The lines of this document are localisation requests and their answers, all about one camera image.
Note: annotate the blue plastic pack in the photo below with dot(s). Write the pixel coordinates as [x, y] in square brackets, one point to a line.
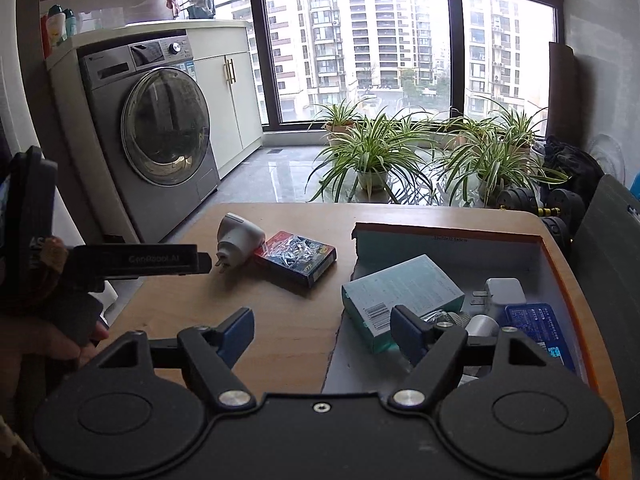
[539, 322]

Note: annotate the blue box on chair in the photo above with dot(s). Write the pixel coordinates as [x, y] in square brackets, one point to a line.
[635, 187]

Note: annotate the teal orange cardboard tray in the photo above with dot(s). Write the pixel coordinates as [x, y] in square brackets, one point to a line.
[469, 258]

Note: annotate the grey angled camera device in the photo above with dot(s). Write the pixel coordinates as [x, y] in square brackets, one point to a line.
[237, 239]

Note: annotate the cream cabinet with countertop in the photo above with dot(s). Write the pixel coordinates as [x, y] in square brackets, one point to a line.
[223, 69]

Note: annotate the white plug adapter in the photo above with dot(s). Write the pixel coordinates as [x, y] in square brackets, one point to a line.
[496, 296]

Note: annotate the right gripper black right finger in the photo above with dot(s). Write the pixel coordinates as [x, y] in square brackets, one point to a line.
[438, 354]

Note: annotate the black bag on floor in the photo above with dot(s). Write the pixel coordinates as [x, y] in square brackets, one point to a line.
[583, 171]

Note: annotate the dark grey chair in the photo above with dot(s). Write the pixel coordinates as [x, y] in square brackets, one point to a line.
[607, 267]

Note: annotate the silver front-load washing machine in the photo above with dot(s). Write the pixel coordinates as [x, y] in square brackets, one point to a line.
[152, 122]

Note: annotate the bottles on shelf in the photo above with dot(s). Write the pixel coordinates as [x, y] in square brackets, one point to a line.
[57, 25]

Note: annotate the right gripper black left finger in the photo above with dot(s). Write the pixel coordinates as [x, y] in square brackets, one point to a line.
[205, 356]

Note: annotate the white cylinder roll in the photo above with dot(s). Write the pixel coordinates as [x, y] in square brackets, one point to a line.
[482, 325]

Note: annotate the large centre spider plant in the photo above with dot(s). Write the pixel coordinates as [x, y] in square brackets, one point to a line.
[378, 154]

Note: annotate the right spider plant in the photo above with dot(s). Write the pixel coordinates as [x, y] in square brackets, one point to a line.
[502, 150]

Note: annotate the left hand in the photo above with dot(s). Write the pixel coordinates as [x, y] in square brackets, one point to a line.
[65, 339]

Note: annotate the red blue card box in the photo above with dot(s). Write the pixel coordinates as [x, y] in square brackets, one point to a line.
[297, 258]

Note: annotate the small rear spider plant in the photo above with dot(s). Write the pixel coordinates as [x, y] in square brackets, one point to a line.
[339, 118]

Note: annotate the black dumbbell weights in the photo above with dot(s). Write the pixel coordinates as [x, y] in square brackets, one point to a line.
[561, 212]

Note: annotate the teal white carton box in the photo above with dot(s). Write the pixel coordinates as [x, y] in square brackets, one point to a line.
[418, 284]

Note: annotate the dark brown rolled mat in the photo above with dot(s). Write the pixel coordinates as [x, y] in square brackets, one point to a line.
[564, 106]

